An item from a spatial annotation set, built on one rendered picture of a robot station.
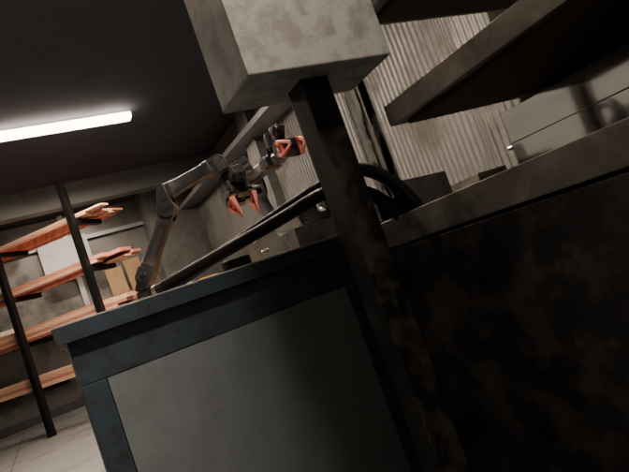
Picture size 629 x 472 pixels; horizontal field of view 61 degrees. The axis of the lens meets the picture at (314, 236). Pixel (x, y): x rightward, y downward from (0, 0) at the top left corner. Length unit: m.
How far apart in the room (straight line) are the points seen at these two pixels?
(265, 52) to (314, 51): 0.09
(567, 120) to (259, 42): 0.78
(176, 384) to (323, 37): 0.76
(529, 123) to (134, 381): 1.11
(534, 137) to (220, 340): 0.92
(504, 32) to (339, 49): 0.29
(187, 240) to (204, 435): 7.63
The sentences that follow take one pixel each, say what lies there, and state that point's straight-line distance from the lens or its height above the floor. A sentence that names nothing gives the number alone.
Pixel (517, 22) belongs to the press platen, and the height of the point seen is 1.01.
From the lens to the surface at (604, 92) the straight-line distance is 1.37.
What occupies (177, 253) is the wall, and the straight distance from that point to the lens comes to 8.71.
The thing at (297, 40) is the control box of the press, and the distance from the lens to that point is 0.99.
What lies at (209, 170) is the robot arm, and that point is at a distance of 2.03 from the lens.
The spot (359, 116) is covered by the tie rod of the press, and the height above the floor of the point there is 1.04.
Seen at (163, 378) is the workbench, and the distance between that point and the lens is 1.21.
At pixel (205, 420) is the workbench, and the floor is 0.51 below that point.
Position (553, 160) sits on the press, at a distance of 0.87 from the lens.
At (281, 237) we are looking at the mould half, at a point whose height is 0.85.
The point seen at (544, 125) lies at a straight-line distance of 1.46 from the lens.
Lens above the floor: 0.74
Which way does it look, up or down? 3 degrees up
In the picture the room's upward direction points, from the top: 20 degrees counter-clockwise
